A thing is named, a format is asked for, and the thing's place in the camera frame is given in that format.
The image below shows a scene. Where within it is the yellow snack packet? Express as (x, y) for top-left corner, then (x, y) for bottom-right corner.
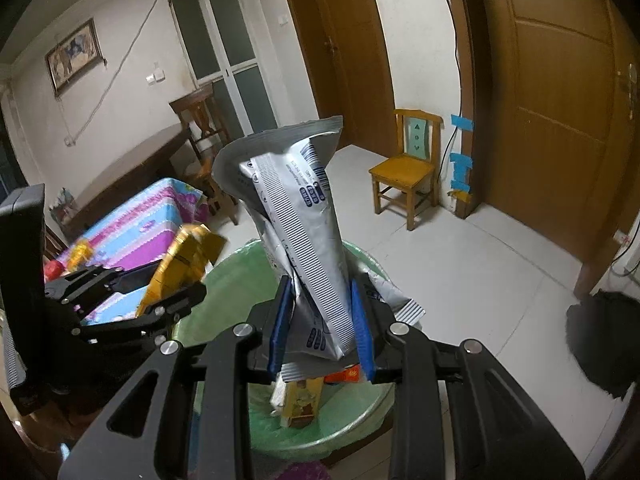
(67, 240), (96, 266)

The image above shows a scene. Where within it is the dark wooden table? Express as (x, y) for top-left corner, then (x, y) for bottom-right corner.
(45, 125), (198, 241)

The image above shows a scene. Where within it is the small light wooden chair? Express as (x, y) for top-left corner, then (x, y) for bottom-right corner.
(369, 108), (445, 231)

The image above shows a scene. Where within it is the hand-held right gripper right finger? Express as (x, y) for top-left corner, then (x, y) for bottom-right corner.
(349, 277), (586, 480)

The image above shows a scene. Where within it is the white blue printed pouch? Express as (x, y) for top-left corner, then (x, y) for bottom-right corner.
(360, 270), (426, 331)

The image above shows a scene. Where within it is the thin grey wall cable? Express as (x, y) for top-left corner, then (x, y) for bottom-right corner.
(65, 0), (168, 146)

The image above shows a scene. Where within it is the silver white pouch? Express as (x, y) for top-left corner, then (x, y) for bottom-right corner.
(212, 116), (368, 361)

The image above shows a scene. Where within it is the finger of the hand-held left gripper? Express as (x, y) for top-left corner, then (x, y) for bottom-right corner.
(70, 282), (208, 349)
(45, 265), (163, 313)

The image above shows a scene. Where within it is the striped floral tablecloth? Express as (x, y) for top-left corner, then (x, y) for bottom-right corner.
(50, 177), (331, 480)

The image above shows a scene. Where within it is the black wall cable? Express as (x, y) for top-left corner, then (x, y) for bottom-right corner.
(437, 0), (461, 181)

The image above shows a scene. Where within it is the brown panelled door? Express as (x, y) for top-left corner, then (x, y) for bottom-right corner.
(452, 0), (640, 301)

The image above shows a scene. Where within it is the orange red packet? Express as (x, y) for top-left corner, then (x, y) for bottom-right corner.
(324, 365), (362, 385)

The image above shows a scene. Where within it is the yellow printed box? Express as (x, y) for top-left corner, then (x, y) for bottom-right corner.
(270, 377), (326, 431)

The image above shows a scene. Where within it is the framed wall picture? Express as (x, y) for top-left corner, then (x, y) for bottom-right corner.
(45, 17), (103, 98)

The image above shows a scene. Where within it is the black bag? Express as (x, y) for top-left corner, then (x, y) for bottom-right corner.
(565, 287), (640, 401)

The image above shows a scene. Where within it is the dark wooden chair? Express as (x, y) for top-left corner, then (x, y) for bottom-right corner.
(169, 82), (241, 226)

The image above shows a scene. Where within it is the large blue tape patch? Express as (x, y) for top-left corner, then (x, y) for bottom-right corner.
(449, 152), (473, 193)

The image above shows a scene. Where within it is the gold foil packet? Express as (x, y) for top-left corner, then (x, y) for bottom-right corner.
(136, 222), (227, 318)

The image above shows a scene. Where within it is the bin with green bag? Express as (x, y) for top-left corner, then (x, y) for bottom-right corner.
(170, 240), (401, 461)

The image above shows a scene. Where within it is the frosted glass door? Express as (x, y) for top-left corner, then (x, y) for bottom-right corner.
(166, 0), (278, 148)

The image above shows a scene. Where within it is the brown wooden door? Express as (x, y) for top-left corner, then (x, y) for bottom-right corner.
(275, 0), (398, 153)

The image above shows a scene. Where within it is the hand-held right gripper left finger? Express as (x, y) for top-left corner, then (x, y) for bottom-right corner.
(57, 275), (296, 480)

